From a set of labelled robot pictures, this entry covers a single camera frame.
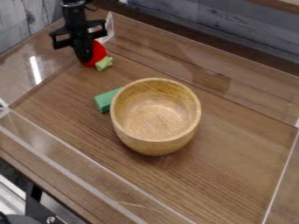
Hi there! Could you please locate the black metal table leg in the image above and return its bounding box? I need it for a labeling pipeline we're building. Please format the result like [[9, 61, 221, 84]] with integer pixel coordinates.
[[24, 184, 67, 224]]

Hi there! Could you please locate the green foam block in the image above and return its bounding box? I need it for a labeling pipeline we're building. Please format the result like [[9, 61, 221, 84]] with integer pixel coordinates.
[[95, 88, 120, 113]]

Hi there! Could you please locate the clear acrylic corner bracket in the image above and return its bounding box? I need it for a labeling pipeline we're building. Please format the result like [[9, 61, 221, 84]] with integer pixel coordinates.
[[88, 11, 115, 45]]

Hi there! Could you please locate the red plush strawberry toy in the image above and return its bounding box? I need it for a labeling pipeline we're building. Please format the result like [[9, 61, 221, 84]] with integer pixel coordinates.
[[84, 40, 113, 71]]

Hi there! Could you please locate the wooden bowl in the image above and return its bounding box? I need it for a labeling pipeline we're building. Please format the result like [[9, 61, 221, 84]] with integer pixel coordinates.
[[109, 78, 201, 156]]

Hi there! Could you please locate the clear acrylic tray wall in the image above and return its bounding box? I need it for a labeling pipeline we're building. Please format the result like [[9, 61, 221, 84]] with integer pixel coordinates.
[[0, 12, 299, 224]]

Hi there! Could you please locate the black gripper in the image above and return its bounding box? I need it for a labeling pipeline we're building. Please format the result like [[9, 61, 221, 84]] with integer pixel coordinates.
[[49, 0, 108, 63]]

